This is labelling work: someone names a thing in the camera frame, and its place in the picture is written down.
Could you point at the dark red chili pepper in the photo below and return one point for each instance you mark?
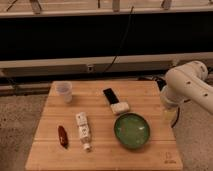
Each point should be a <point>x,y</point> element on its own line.
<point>63,139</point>

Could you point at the white tube bottle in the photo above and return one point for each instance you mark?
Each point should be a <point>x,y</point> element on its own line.
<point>84,131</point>

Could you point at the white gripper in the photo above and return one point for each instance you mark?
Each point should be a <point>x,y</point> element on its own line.
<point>170,99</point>

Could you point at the black rectangular block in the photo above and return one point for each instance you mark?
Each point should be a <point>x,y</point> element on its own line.
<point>110,95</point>

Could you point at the clear plastic cup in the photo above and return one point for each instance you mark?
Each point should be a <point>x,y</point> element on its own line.
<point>64,90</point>

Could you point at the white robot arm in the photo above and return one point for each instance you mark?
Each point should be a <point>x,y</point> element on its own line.
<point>186,82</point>

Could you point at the wooden cutting board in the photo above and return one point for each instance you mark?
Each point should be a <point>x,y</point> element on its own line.
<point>160,153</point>

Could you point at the white horizontal rail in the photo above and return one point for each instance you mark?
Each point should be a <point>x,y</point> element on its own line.
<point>44,67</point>

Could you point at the green ceramic bowl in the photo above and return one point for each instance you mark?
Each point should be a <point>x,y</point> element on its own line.
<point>132,130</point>

